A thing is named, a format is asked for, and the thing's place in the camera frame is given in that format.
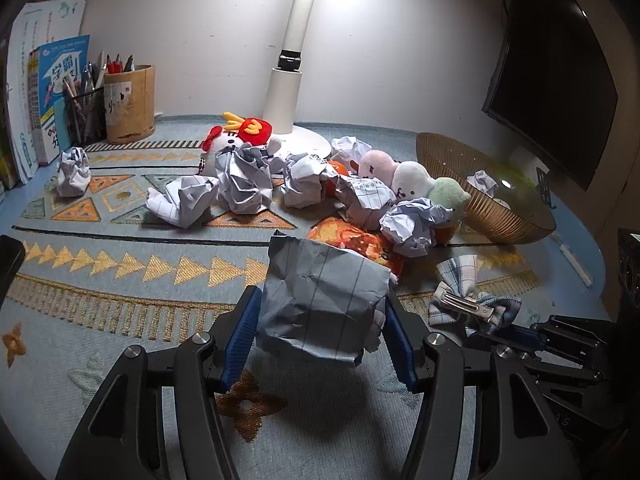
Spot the grey lined paper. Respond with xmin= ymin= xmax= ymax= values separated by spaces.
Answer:
xmin=256 ymin=232 xmax=392 ymax=367

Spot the Hello Kitty plush toy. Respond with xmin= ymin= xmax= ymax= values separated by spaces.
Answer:
xmin=198 ymin=112 xmax=282 ymax=177

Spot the paper ball front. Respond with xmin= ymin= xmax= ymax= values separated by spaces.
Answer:
xmin=380 ymin=197 xmax=454 ymax=258

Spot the crumpled paper ball near lamp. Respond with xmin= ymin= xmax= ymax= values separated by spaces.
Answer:
xmin=283 ymin=154 xmax=328 ymax=209

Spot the grid paper ball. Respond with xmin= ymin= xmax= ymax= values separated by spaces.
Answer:
xmin=335 ymin=176 xmax=396 ymax=231

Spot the far left paper ball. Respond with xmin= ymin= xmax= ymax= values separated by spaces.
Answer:
xmin=56 ymin=148 xmax=91 ymax=198

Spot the stack of books left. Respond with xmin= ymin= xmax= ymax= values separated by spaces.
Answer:
xmin=0 ymin=38 xmax=21 ymax=190

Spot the bamboo pen holder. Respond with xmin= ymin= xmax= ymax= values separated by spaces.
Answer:
xmin=103 ymin=65 xmax=155 ymax=144

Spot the black mesh pen holder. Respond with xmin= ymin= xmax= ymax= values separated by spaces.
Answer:
xmin=65 ymin=88 xmax=106 ymax=148

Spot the patterned blue woven mat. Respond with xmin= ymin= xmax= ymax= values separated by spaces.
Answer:
xmin=0 ymin=112 xmax=614 ymax=480

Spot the plaid bow hair clip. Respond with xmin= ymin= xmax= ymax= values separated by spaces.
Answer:
xmin=427 ymin=255 xmax=522 ymax=335

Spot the small paper ball in bowl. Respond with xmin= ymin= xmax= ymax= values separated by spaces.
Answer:
xmin=466 ymin=170 xmax=498 ymax=198

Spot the three-ball dango plush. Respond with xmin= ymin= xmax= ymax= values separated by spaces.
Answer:
xmin=358 ymin=150 xmax=471 ymax=226

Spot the white desk lamp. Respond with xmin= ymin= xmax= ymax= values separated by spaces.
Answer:
xmin=262 ymin=0 xmax=331 ymax=157

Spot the orange snack packet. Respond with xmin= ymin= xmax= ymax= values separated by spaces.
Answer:
xmin=307 ymin=217 xmax=404 ymax=278

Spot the orange tangerine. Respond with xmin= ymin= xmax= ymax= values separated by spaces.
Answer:
xmin=323 ymin=160 xmax=349 ymax=198

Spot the paper ball by lamp base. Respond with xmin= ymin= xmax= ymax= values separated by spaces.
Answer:
xmin=331 ymin=136 xmax=372 ymax=174

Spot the blue study book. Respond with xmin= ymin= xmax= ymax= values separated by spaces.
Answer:
xmin=27 ymin=35 xmax=90 ymax=166

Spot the crumpled paper ball centre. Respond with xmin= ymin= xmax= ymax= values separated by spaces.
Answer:
xmin=214 ymin=143 xmax=272 ymax=216

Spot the black monitor screen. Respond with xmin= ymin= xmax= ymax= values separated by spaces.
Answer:
xmin=483 ymin=0 xmax=618 ymax=188

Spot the white paper ball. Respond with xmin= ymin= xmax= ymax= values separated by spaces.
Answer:
xmin=145 ymin=174 xmax=219 ymax=229

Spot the white power strip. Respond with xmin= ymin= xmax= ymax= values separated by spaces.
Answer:
xmin=550 ymin=232 xmax=593 ymax=288

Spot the amber ribbed glass bowl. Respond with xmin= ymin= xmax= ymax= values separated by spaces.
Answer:
xmin=415 ymin=131 xmax=558 ymax=245

